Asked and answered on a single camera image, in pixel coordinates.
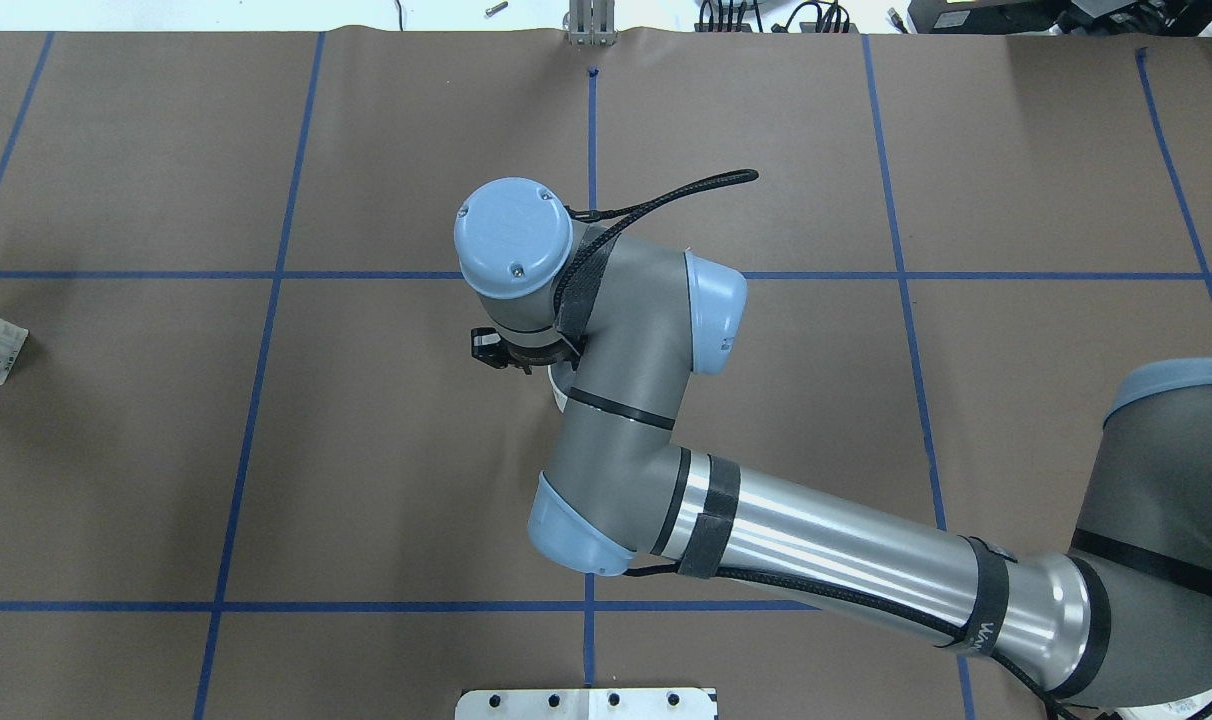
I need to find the white mug with handle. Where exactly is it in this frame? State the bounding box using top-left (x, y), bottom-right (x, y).
top-left (548, 362), bottom-right (574, 413)

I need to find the aluminium frame post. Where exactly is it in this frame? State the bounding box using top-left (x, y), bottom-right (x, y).
top-left (564, 0), bottom-right (618, 47)

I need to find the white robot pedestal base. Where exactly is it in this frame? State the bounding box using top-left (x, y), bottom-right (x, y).
top-left (455, 687), bottom-right (721, 719)

